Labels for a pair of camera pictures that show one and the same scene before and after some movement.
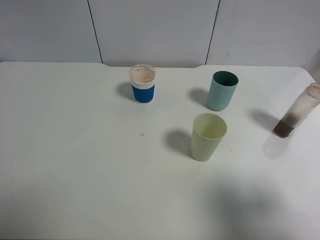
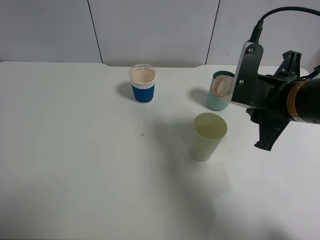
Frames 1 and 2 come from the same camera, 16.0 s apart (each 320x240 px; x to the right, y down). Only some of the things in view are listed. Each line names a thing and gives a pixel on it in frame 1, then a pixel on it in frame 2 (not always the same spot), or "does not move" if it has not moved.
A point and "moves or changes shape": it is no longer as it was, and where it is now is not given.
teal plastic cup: (222, 89) does not move
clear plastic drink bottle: (298, 114) moves or changes shape
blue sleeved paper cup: (143, 79) does not move
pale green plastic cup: (208, 130) does not move
